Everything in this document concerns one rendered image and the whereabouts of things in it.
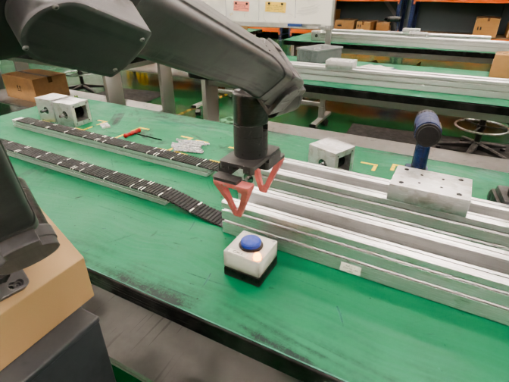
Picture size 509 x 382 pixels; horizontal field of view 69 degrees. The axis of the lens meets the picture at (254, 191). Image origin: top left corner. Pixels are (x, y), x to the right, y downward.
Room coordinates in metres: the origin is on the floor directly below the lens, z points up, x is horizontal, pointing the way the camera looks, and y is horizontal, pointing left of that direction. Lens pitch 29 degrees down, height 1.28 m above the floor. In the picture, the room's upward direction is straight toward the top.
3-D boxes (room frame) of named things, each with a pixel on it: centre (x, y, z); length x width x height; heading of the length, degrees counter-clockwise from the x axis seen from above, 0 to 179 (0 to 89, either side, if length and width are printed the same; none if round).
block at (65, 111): (1.49, 0.76, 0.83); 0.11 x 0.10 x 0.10; 155
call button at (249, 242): (0.58, 0.01, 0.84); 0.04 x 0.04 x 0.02
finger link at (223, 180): (0.55, 0.02, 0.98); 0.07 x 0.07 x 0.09; 62
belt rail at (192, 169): (1.25, 0.56, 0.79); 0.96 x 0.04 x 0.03; 61
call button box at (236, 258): (0.59, 0.00, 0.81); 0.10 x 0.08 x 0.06; 151
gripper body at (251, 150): (0.58, 0.01, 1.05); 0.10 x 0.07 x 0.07; 152
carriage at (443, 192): (0.73, -0.39, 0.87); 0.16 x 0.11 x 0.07; 61
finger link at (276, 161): (0.61, -0.01, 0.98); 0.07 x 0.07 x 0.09; 62
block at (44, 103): (1.56, 0.87, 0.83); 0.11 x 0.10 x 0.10; 152
